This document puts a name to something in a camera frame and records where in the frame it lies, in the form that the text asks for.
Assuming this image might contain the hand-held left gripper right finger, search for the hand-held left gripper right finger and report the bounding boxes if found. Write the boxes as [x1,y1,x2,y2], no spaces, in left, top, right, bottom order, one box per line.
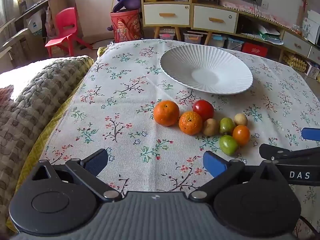
[188,151,288,202]

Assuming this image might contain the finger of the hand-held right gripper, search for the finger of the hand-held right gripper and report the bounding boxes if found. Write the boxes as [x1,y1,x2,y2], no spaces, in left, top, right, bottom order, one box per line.
[259,144,320,164]
[301,127,320,142]

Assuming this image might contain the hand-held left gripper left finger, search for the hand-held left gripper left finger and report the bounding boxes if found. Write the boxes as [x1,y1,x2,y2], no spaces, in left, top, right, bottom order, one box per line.
[31,148,123,203]

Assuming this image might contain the green jujube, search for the green jujube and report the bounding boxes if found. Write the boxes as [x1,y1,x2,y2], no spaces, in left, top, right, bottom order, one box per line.
[219,135,239,156]
[219,117,236,135]

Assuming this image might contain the small orange tomato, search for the small orange tomato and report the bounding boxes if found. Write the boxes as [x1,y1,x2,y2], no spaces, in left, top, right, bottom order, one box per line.
[232,125,251,146]

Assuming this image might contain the pale brown round fruit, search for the pale brown round fruit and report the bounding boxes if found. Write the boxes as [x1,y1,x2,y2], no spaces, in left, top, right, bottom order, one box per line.
[234,113,248,127]

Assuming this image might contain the orange mandarin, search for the orange mandarin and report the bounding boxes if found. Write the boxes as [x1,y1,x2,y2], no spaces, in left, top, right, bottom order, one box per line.
[153,100,180,127]
[178,111,203,135]

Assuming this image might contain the red tomato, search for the red tomato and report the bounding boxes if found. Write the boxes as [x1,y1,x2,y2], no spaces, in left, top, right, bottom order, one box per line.
[192,100,215,122]

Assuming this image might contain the white ribbed plate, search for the white ribbed plate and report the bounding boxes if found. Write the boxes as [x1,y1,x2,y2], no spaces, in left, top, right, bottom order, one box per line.
[159,45,254,95]

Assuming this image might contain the floral tablecloth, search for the floral tablecloth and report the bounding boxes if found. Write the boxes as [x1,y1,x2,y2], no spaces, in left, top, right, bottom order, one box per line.
[37,39,320,240]

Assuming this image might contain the yellow mat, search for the yellow mat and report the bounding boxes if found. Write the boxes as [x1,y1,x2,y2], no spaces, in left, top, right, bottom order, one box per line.
[6,82,83,233]

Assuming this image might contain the yellow toy blocks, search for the yellow toy blocks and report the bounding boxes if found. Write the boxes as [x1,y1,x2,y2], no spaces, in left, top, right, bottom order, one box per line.
[282,52,308,73]

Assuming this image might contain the brown quilted blanket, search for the brown quilted blanket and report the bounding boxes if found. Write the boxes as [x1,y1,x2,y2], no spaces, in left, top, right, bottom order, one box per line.
[0,55,94,220]

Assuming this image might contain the low wooden shelf unit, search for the low wooden shelf unit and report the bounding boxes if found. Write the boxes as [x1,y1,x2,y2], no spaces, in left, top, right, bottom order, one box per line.
[236,7,320,67]

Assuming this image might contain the red flat box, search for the red flat box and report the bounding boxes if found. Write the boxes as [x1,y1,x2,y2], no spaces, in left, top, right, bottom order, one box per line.
[241,42,269,58]

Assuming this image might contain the green and white bag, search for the green and white bag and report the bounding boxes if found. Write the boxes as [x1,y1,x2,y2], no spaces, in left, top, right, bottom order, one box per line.
[255,24,282,42]

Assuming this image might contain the clear storage box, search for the clear storage box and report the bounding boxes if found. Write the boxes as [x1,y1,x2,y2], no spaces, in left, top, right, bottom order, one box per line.
[209,35,226,48]
[226,37,244,52]

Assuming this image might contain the black device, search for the black device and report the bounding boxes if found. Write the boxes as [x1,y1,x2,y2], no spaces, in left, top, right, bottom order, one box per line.
[236,15,255,34]

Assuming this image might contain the red plastic chair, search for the red plastic chair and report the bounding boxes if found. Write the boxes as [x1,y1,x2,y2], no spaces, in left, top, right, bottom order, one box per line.
[45,7,93,58]

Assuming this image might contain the clear box with pink contents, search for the clear box with pink contents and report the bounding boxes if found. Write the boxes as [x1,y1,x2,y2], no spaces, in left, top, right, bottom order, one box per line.
[159,29,175,40]

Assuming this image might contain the red printed bucket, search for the red printed bucket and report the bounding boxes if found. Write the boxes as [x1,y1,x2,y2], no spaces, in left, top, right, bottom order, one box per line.
[110,9,143,43]

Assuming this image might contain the wooden cabinet with white drawer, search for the wooden cabinet with white drawer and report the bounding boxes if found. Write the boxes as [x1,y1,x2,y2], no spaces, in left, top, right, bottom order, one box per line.
[191,0,239,45]
[139,0,193,39]

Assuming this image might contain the pink lace cloth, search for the pink lace cloth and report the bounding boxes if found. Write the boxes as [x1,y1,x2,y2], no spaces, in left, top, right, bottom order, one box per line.
[220,0,295,29]

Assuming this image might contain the wooden bookshelf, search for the wooden bookshelf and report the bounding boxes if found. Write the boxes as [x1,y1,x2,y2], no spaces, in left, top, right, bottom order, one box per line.
[0,0,75,63]

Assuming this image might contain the black cable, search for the black cable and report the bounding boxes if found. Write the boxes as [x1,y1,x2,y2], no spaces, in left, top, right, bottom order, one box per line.
[299,215,314,234]

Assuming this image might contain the clear box with orange handle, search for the clear box with orange handle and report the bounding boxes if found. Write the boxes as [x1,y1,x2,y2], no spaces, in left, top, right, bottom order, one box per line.
[184,31,203,44]

